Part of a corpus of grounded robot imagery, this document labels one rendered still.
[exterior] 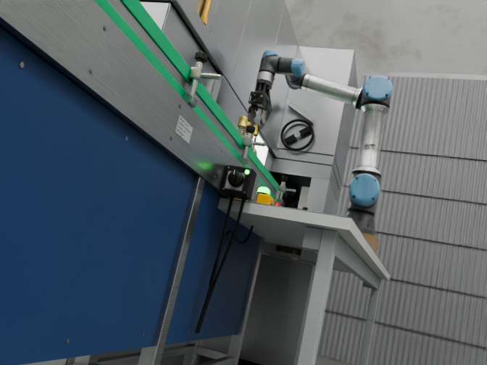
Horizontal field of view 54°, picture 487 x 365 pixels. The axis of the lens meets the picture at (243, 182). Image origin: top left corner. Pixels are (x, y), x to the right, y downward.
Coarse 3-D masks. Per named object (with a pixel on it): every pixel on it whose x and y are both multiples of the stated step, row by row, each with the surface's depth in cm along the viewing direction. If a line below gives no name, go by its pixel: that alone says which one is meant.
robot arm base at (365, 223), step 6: (348, 210) 202; (354, 210) 199; (360, 210) 198; (348, 216) 201; (354, 216) 198; (360, 216) 197; (366, 216) 198; (372, 216) 200; (360, 222) 196; (366, 222) 196; (372, 222) 199; (360, 228) 195; (366, 228) 195; (372, 228) 198; (372, 234) 197
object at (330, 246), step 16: (304, 240) 133; (320, 240) 131; (336, 240) 131; (320, 256) 129; (336, 256) 137; (352, 256) 164; (320, 272) 128; (352, 272) 183; (368, 272) 211; (320, 288) 127; (320, 304) 126; (320, 320) 125; (368, 320) 258; (304, 336) 125; (368, 336) 256; (304, 352) 124; (368, 352) 253
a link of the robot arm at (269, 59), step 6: (264, 54) 211; (270, 54) 209; (276, 54) 210; (264, 60) 209; (270, 60) 208; (276, 60) 208; (264, 66) 208; (270, 66) 208; (276, 66) 208; (270, 72) 208; (276, 72) 210
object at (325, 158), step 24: (312, 48) 316; (336, 48) 311; (312, 72) 311; (336, 72) 307; (288, 96) 311; (312, 96) 307; (288, 120) 307; (336, 120) 298; (312, 144) 298; (336, 144) 296; (288, 168) 298; (312, 168) 294; (336, 168) 313; (336, 192) 333
